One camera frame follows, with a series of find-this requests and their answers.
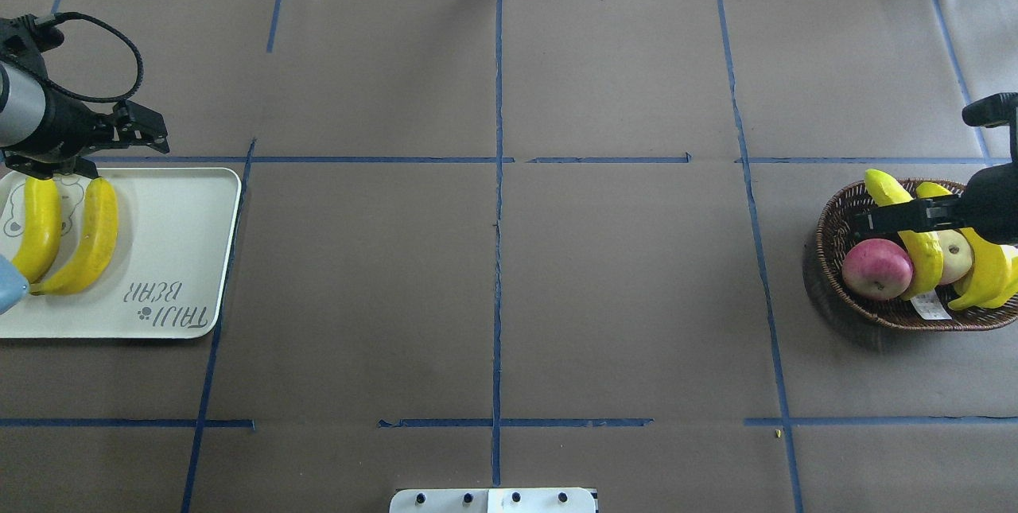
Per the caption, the white bear tray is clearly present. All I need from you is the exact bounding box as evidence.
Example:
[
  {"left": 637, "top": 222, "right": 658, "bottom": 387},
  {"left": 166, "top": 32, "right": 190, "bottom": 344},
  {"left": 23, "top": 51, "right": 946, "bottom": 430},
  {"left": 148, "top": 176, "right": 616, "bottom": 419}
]
[{"left": 1, "top": 166, "right": 243, "bottom": 339}]

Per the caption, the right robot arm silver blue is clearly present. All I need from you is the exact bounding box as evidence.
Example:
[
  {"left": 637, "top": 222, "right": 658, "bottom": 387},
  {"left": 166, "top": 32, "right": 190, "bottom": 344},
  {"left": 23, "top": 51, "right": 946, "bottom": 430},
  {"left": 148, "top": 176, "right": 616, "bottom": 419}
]
[{"left": 849, "top": 92, "right": 1017, "bottom": 245}]

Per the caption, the yellow mango left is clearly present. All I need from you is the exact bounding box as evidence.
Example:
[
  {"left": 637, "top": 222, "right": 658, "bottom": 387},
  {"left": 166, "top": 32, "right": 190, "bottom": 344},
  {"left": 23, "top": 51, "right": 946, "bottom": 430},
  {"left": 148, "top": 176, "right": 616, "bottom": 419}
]
[{"left": 981, "top": 245, "right": 1017, "bottom": 308}]

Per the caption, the yellow green apple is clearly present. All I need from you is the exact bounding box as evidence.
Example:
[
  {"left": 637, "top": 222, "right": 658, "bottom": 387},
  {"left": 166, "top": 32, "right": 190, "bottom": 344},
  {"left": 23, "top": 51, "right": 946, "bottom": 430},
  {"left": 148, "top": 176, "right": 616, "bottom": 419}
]
[{"left": 938, "top": 230, "right": 973, "bottom": 286}]

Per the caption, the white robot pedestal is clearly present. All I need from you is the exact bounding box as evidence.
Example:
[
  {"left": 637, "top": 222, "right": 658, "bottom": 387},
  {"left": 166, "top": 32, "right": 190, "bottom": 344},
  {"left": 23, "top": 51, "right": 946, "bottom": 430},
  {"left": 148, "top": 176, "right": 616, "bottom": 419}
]
[{"left": 389, "top": 487, "right": 600, "bottom": 512}]

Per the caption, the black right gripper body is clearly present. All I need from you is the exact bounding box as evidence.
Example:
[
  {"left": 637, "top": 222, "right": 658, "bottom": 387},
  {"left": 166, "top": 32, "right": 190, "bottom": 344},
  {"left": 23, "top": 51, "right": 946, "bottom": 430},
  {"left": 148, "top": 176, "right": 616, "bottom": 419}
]
[{"left": 953, "top": 164, "right": 1017, "bottom": 245}]

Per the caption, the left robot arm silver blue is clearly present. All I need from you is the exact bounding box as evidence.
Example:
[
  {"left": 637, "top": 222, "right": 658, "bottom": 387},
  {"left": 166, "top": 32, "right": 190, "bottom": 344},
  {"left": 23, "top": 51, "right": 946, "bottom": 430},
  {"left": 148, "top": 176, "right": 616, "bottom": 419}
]
[{"left": 1, "top": 61, "right": 170, "bottom": 180}]

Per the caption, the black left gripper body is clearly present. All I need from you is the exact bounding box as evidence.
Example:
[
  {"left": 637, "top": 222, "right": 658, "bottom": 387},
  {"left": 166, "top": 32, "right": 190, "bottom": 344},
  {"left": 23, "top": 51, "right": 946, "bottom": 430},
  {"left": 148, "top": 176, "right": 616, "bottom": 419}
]
[{"left": 2, "top": 95, "right": 115, "bottom": 180}]

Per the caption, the brown wicker basket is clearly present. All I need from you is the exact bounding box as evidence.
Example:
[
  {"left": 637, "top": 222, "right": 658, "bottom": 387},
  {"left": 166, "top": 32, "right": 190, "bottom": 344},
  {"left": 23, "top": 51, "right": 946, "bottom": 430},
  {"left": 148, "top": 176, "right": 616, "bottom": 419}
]
[{"left": 817, "top": 179, "right": 1018, "bottom": 332}]

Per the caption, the red apple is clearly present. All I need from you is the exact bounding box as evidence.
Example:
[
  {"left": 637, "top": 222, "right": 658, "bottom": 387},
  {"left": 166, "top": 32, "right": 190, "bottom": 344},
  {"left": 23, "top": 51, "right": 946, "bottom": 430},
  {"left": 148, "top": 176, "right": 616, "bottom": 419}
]
[{"left": 842, "top": 239, "right": 913, "bottom": 301}]

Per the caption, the yellow banana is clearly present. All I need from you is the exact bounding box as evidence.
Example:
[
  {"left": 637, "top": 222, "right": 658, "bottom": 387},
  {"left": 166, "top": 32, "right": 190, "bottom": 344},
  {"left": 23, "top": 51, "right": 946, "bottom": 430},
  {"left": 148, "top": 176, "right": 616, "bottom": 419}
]
[
  {"left": 863, "top": 169, "right": 944, "bottom": 301},
  {"left": 909, "top": 227, "right": 1010, "bottom": 314},
  {"left": 12, "top": 177, "right": 63, "bottom": 284},
  {"left": 29, "top": 178, "right": 119, "bottom": 296}
]

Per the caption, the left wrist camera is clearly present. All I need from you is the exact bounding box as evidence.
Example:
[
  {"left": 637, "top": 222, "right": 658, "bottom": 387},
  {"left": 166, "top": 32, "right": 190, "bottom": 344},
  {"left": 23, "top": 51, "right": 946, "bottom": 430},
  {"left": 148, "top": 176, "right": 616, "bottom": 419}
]
[{"left": 1, "top": 15, "right": 65, "bottom": 78}]

